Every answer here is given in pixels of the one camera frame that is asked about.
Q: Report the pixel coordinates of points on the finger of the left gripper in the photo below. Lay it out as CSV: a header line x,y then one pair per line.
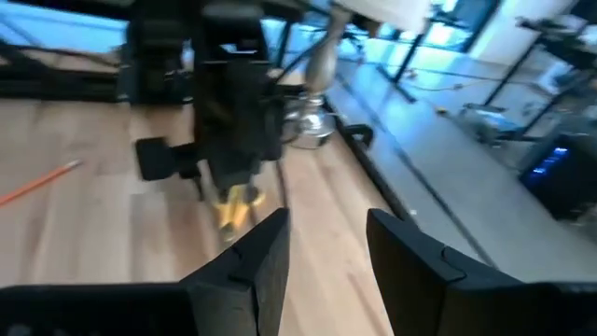
x,y
156,158

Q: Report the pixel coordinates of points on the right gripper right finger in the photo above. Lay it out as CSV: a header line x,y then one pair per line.
x,y
410,275

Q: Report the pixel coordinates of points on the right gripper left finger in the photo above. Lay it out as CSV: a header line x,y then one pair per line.
x,y
252,280

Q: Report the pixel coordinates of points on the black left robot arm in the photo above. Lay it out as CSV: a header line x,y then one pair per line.
x,y
154,56

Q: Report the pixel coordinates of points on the white shade silver table lamp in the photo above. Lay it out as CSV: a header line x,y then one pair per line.
x,y
322,65

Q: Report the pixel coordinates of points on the orange pencil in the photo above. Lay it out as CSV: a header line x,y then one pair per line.
x,y
37,183

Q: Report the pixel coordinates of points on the black computer tower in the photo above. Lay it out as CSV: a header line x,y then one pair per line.
x,y
569,182

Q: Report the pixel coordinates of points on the black rail clamp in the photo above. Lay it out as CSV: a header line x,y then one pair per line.
x,y
366,133

